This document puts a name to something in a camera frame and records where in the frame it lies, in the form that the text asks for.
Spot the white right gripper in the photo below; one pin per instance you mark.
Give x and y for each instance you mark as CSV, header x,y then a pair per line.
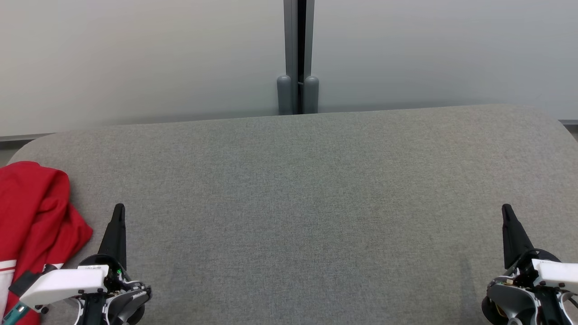
x,y
557,273

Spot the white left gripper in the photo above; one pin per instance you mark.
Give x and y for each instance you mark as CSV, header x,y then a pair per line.
x,y
67,282

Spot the red white basketball jersey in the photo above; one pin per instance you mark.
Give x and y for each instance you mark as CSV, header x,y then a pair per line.
x,y
36,216

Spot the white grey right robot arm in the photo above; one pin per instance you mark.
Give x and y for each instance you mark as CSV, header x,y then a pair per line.
x,y
510,298

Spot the grey rounded partition foot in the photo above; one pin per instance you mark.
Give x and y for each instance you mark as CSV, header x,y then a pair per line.
x,y
311,95
285,95

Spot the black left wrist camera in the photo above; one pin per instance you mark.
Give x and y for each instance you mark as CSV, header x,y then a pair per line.
x,y
22,283

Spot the grey partition bottom rail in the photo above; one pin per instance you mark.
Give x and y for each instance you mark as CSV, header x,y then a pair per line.
x,y
569,122
22,137

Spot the teal left camera plug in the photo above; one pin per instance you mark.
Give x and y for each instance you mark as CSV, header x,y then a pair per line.
x,y
11,313

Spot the grey partition post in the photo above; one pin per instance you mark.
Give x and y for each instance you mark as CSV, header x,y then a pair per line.
x,y
291,40

